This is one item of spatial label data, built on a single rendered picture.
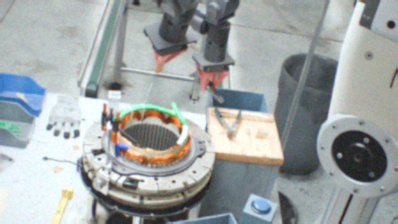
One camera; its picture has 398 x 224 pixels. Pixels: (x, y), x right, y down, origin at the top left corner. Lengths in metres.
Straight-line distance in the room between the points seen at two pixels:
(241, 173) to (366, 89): 0.72
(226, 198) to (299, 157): 1.57
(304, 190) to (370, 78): 2.30
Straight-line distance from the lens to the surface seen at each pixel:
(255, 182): 1.61
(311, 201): 3.14
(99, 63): 2.40
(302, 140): 3.11
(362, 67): 0.91
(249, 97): 1.81
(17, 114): 2.01
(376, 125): 0.98
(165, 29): 1.22
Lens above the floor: 2.00
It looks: 34 degrees down
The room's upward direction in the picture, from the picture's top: 11 degrees clockwise
